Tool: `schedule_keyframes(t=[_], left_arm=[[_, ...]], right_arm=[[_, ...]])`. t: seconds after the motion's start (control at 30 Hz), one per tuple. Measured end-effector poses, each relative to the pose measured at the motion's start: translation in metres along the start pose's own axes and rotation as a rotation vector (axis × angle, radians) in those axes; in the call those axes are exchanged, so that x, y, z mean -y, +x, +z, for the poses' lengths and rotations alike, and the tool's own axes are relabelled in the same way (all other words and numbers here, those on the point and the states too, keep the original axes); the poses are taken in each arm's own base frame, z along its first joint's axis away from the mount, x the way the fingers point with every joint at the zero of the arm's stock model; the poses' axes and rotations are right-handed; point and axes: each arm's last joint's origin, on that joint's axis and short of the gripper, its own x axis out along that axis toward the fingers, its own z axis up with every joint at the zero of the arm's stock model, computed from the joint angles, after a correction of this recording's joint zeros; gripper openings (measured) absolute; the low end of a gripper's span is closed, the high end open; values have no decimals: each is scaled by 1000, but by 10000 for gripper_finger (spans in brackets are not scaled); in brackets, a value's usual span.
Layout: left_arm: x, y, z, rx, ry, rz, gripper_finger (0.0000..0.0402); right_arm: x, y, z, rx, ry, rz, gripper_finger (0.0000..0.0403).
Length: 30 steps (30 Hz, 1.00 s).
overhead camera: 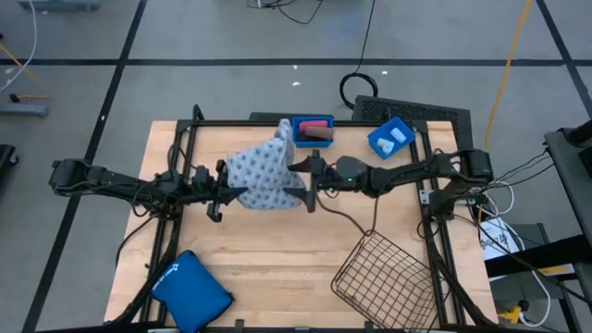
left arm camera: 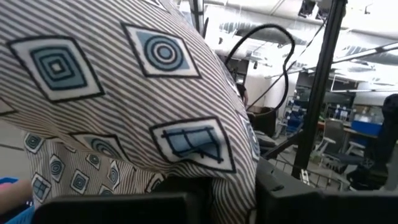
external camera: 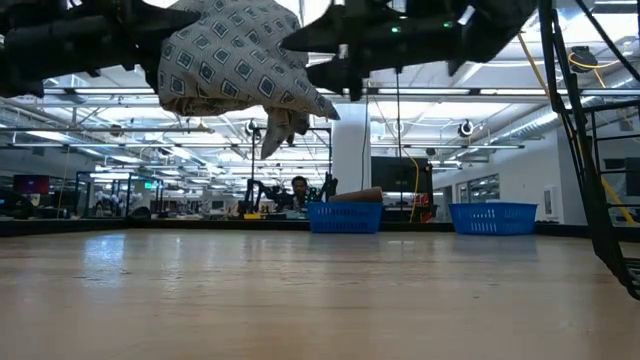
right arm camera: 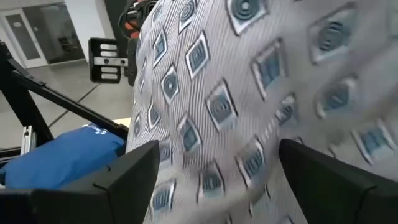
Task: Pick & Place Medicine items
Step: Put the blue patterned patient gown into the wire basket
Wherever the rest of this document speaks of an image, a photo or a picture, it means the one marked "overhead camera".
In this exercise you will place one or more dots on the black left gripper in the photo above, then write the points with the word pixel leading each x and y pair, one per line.
pixel 201 182

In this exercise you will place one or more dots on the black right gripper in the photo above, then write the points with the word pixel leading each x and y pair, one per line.
pixel 328 176

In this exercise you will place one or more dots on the grey patterned fabric pouch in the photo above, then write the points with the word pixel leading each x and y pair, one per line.
pixel 263 176

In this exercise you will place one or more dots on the brown bandage roll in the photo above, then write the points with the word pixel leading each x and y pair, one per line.
pixel 320 133

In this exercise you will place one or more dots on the pink bandage roll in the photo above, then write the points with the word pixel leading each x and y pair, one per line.
pixel 312 125

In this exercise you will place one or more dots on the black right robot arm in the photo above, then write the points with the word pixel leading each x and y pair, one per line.
pixel 407 171

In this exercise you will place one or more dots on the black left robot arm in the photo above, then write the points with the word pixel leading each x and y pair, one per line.
pixel 115 182

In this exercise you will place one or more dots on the blue plastic bin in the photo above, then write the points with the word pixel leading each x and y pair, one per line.
pixel 296 144
pixel 404 145

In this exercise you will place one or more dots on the black flat device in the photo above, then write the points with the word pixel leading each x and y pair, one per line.
pixel 266 116

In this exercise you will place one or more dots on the blue first aid pouch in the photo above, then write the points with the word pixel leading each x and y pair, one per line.
pixel 189 291

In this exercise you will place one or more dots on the black perforated computer case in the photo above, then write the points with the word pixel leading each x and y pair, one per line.
pixel 439 115

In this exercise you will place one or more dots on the white printed box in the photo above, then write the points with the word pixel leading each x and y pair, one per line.
pixel 497 238

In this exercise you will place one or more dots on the grey metal floor bar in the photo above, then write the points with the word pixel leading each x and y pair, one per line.
pixel 23 110

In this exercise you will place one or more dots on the yellow power plug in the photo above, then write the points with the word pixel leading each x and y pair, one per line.
pixel 511 315

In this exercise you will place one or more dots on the grey metal floor base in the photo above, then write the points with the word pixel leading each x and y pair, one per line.
pixel 60 4

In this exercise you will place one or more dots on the dark side cart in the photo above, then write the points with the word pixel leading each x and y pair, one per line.
pixel 566 166

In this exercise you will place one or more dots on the black metal table frame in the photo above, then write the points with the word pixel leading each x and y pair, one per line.
pixel 208 124

